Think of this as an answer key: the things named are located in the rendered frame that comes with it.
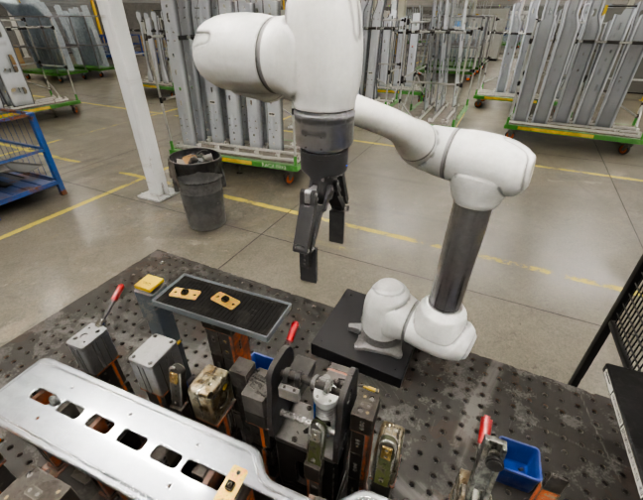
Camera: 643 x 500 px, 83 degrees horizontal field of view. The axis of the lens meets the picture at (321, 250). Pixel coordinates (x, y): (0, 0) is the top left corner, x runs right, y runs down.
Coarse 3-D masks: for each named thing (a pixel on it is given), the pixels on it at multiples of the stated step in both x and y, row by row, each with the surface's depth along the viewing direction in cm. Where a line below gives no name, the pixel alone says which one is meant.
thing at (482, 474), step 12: (492, 444) 63; (504, 444) 63; (480, 456) 64; (492, 456) 61; (504, 456) 62; (480, 468) 65; (492, 468) 61; (468, 480) 69; (480, 480) 67; (492, 480) 65; (468, 492) 68
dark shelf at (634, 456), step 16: (608, 368) 99; (624, 368) 99; (608, 384) 96; (624, 384) 94; (640, 384) 94; (624, 400) 90; (640, 400) 90; (624, 416) 87; (640, 416) 87; (624, 432) 85; (640, 432) 84; (640, 448) 80; (640, 464) 78; (640, 480) 76; (640, 496) 74
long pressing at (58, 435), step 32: (32, 384) 98; (64, 384) 98; (96, 384) 98; (0, 416) 90; (32, 416) 90; (64, 416) 90; (128, 416) 90; (160, 416) 90; (64, 448) 83; (96, 448) 83; (128, 448) 83; (192, 448) 83; (224, 448) 83; (256, 448) 83; (128, 480) 78; (160, 480) 78; (192, 480) 78; (256, 480) 78
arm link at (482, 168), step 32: (448, 160) 90; (480, 160) 86; (512, 160) 83; (480, 192) 89; (512, 192) 87; (448, 224) 103; (480, 224) 96; (448, 256) 105; (448, 288) 110; (416, 320) 122; (448, 320) 114; (448, 352) 118
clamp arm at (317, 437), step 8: (312, 424) 78; (320, 424) 77; (312, 432) 78; (320, 432) 77; (312, 440) 78; (320, 440) 78; (312, 448) 80; (320, 448) 79; (312, 456) 81; (320, 456) 80; (320, 464) 81
